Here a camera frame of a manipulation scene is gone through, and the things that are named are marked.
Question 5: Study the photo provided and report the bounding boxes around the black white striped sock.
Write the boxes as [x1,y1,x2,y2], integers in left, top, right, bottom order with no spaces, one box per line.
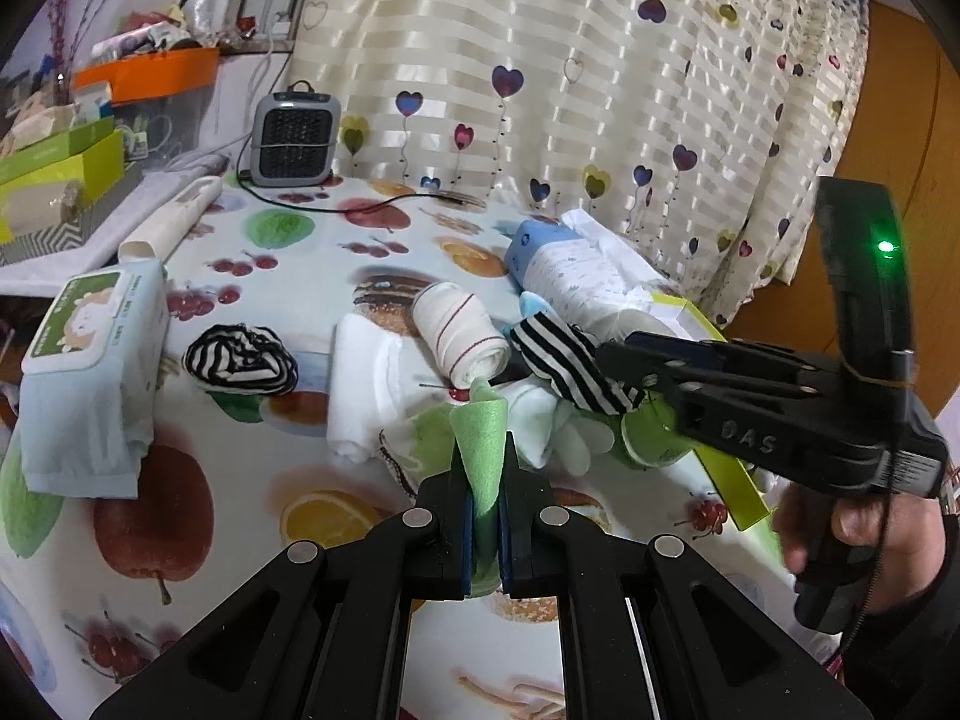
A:
[510,313,647,415]
[184,322,299,398]

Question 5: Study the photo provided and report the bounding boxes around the person's right hand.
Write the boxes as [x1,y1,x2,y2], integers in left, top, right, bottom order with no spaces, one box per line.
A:
[771,486,947,580]

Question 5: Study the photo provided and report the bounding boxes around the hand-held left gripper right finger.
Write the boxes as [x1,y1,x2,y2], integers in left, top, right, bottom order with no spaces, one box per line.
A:
[499,439,875,720]

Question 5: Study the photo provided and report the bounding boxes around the purple decorative twigs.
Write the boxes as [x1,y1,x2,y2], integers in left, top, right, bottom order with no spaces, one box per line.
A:
[45,0,98,102]

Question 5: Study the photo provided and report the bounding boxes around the grey patterned box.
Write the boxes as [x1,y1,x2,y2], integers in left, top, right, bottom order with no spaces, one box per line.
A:
[0,214,85,269]

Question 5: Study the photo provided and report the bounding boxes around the green wet wipes pack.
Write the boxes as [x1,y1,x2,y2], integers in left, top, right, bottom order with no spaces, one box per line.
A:
[19,261,170,502]

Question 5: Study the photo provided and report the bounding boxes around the green sock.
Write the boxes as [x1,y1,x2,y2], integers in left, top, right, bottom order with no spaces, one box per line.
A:
[619,394,702,470]

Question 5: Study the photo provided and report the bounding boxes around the black heater cable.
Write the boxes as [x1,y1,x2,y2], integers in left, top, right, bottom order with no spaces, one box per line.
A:
[236,165,488,217]

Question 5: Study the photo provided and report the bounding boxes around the green tissue box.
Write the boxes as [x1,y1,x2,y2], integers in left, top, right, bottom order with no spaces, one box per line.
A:
[0,131,127,245]

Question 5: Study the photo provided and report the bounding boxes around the clear container with orange lid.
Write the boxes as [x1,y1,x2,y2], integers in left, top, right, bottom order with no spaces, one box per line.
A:
[71,45,222,158]

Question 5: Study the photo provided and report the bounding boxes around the rolled black white striped sock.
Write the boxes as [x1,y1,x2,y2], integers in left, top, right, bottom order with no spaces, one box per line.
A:
[184,322,299,398]

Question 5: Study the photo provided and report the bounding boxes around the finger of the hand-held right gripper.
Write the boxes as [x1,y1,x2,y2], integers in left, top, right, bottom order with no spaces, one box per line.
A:
[596,343,805,407]
[624,330,842,392]

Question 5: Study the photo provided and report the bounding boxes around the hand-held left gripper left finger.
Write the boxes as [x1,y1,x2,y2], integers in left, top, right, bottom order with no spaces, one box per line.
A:
[90,457,481,720]

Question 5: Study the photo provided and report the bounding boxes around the grey space heater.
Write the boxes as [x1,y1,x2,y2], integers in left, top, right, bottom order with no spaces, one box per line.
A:
[250,81,344,187]

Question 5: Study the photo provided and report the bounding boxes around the lime green flat box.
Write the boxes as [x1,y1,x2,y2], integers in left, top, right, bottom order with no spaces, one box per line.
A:
[0,114,117,185]

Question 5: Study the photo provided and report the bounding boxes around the wooden cabinet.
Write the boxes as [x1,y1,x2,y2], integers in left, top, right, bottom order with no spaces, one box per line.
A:
[731,0,960,421]

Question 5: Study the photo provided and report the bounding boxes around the person's right forearm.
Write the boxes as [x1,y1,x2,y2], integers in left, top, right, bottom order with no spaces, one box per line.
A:
[836,555,960,720]

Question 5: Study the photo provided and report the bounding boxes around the white red-striped bandage roll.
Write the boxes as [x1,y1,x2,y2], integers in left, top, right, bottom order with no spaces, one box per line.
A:
[411,281,512,383]

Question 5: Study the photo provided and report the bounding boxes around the white box with green edge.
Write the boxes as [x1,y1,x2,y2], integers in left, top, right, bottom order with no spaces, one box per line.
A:
[649,292,773,533]

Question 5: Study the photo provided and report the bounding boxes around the orange tray with clutter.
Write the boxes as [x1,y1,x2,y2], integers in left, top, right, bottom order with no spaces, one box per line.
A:
[90,0,230,62]

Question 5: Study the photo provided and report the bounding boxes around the heart-print striped curtain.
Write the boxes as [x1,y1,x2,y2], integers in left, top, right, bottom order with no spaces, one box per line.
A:
[289,0,875,316]

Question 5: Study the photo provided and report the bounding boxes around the white tube bottle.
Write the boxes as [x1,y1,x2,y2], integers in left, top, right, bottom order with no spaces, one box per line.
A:
[118,176,224,263]

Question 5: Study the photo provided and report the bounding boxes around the blue white plastic pack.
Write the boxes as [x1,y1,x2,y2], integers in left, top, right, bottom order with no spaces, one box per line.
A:
[504,210,676,338]

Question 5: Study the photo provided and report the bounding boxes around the green cloth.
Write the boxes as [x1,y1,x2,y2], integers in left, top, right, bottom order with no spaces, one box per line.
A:
[448,379,518,599]

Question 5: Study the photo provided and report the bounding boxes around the white glove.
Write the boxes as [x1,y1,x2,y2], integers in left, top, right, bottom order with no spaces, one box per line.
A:
[510,379,620,477]

